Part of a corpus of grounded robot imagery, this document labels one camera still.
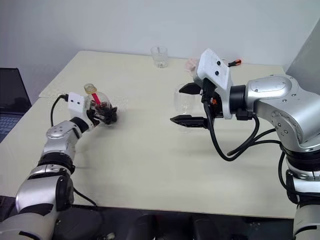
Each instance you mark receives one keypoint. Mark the clear wine glass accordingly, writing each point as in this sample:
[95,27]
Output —
[183,105]

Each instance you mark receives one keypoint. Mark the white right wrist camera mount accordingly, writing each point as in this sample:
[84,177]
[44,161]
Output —
[215,72]

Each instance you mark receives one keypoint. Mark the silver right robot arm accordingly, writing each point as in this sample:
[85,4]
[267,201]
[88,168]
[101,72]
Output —
[287,107]

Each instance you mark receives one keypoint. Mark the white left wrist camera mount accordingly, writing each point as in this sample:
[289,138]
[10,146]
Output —
[77,103]

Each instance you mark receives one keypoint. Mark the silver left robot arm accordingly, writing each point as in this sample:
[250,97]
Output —
[50,160]

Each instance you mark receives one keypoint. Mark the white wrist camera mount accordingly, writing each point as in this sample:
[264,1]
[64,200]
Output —
[215,72]
[77,103]

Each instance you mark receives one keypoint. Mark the red and black screwdriver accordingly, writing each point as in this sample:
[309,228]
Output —
[235,62]

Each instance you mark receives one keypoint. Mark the clear glass tumbler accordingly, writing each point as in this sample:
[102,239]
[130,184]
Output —
[159,57]

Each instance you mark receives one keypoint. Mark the dark laptop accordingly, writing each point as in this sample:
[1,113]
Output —
[12,95]

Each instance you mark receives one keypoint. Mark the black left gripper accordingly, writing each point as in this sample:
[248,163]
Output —
[93,119]

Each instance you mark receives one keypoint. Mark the pink cloth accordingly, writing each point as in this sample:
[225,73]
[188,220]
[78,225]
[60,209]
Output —
[192,65]

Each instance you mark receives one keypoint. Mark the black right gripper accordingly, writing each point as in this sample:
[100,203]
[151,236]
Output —
[215,105]

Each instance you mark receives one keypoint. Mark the small cola bottle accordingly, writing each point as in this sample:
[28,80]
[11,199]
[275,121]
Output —
[98,100]

